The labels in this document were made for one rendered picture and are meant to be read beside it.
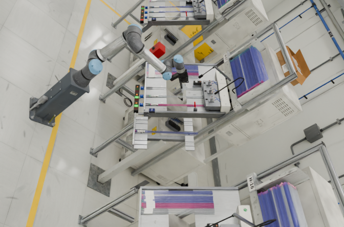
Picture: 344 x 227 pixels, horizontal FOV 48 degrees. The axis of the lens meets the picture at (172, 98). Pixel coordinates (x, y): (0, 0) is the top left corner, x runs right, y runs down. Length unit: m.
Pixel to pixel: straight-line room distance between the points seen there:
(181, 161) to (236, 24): 1.73
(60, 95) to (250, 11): 2.34
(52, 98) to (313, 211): 2.17
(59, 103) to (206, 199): 1.46
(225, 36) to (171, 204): 2.45
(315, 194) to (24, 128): 2.29
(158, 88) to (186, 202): 1.21
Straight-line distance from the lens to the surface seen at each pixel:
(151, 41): 4.83
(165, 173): 4.02
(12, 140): 3.30
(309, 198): 2.74
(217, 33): 4.60
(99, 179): 3.60
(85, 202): 3.45
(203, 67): 3.84
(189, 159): 3.84
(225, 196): 2.86
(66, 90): 3.23
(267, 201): 2.65
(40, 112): 3.47
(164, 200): 2.78
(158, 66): 3.05
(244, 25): 4.59
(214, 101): 3.39
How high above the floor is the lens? 2.48
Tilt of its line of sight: 27 degrees down
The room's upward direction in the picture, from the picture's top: 55 degrees clockwise
